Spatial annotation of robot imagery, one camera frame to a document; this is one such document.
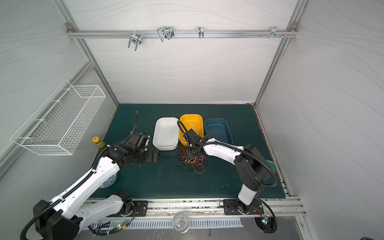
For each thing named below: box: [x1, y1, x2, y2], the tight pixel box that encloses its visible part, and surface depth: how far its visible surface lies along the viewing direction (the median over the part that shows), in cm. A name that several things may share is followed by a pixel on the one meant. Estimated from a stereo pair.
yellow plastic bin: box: [179, 114, 204, 147], surface depth 107 cm
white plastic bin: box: [152, 117, 179, 151], surface depth 106 cm
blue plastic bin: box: [204, 117, 233, 144], surface depth 106 cm
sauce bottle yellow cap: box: [92, 136, 107, 152], surface depth 82 cm
